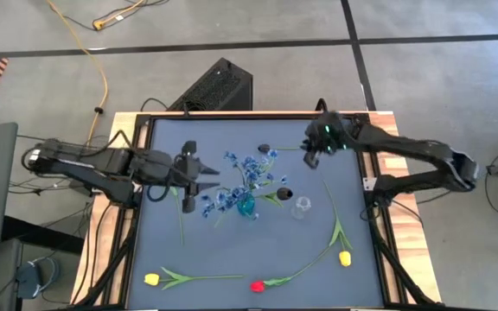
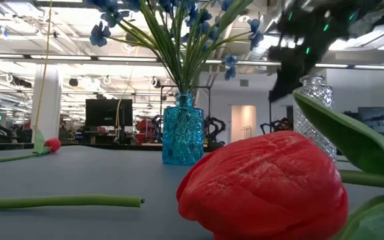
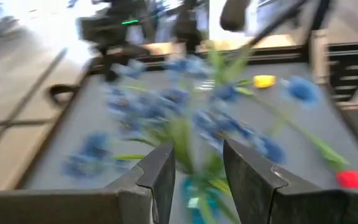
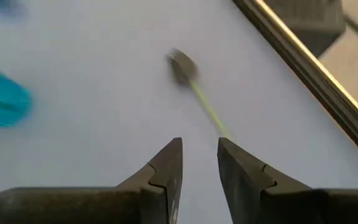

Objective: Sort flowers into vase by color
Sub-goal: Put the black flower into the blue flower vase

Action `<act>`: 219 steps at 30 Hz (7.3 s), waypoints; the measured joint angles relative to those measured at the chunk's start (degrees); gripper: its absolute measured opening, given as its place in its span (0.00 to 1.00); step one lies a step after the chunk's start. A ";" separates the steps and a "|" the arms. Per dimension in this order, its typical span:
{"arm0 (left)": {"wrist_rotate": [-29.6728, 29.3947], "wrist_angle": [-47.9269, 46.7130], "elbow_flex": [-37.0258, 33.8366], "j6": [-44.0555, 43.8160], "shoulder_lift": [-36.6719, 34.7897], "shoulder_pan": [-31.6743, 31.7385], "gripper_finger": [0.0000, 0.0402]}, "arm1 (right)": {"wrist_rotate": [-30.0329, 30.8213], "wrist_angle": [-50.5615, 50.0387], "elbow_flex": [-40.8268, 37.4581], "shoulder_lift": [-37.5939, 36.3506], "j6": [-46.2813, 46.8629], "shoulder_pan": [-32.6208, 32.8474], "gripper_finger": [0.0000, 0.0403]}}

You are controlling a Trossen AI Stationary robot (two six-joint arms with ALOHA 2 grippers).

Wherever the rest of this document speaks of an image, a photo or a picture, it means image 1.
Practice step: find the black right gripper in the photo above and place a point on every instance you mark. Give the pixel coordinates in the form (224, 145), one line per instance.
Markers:
(333, 134)

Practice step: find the yellow artificial tulip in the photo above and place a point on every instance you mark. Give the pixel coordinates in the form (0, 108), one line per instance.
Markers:
(345, 258)
(151, 279)

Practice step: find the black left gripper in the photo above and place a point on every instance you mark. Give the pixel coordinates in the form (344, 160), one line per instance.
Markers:
(188, 177)

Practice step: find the black artificial tulip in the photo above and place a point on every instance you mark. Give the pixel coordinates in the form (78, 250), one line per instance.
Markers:
(284, 193)
(264, 148)

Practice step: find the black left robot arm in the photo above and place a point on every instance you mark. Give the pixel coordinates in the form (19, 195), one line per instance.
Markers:
(102, 162)

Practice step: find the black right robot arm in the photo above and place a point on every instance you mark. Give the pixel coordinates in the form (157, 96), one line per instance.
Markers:
(404, 147)

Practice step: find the black computer tower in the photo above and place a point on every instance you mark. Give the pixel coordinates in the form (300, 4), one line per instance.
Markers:
(218, 86)

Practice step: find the silver mounting plate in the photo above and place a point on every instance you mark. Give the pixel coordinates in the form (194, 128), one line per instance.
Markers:
(368, 184)

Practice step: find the clear glass vase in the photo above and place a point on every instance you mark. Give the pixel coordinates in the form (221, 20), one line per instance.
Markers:
(301, 207)

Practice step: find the grey round device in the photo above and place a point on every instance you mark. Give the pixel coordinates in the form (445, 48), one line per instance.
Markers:
(33, 278)

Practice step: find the blue glass vase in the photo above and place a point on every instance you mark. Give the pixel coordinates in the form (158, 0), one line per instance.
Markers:
(247, 208)

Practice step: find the black table frame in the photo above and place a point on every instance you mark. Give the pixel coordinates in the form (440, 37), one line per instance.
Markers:
(231, 116)

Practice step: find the blue artificial flower bouquet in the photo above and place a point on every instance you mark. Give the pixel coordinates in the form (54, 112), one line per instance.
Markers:
(249, 173)

